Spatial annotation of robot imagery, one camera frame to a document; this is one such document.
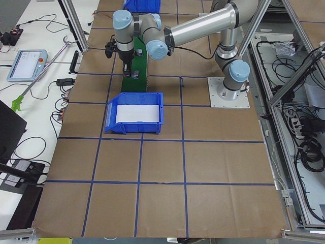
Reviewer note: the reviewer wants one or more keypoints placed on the blue bin, left side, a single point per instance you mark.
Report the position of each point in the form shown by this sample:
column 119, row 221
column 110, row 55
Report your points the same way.
column 126, row 98

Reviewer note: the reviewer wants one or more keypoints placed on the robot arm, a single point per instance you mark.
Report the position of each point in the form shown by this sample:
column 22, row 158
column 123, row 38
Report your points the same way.
column 225, row 17

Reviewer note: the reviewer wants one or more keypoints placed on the teach pendant tablet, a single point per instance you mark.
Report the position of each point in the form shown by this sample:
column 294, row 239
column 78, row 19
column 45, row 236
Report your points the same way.
column 27, row 65

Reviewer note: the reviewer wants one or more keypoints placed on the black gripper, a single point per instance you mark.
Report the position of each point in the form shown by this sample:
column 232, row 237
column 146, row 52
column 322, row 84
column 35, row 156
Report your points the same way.
column 126, row 57

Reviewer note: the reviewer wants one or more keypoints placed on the blue bin, right side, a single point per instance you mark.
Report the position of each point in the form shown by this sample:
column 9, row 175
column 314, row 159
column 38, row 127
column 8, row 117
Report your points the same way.
column 142, row 6

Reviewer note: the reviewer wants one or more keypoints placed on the green conveyor belt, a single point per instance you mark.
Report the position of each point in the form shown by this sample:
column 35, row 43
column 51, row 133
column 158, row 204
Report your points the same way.
column 138, row 63

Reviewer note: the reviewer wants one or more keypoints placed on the aluminium frame post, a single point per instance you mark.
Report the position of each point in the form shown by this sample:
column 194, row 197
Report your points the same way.
column 70, row 14

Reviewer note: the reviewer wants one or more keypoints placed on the black power adapter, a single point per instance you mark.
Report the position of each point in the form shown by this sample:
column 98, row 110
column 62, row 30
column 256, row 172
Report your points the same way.
column 65, row 82

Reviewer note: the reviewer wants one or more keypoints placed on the red push button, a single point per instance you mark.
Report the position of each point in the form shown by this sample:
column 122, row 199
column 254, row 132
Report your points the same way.
column 135, row 74

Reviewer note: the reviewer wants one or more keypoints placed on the black wrist camera,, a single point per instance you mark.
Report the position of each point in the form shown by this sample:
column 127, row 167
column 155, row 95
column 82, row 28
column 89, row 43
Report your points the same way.
column 110, row 48

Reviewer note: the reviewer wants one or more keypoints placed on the green handled reacher grabber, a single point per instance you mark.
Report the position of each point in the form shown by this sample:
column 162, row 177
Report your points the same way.
column 16, row 103

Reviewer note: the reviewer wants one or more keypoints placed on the blue bin,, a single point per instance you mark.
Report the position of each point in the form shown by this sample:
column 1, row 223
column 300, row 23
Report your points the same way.
column 142, row 6
column 126, row 98

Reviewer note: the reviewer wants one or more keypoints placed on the yellow push button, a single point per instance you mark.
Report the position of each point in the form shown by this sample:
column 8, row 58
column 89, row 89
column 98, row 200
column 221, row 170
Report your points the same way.
column 138, row 52

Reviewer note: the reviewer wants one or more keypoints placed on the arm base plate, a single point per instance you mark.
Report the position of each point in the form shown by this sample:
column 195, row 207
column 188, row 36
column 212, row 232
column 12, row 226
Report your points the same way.
column 220, row 97

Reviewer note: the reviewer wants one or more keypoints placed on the white foam pad, left bin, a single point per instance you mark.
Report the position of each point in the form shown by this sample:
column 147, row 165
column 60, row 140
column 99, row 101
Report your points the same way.
column 137, row 113

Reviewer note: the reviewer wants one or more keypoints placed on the black handheld device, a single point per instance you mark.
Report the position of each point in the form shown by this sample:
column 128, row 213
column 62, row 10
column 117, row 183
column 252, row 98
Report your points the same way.
column 72, row 69

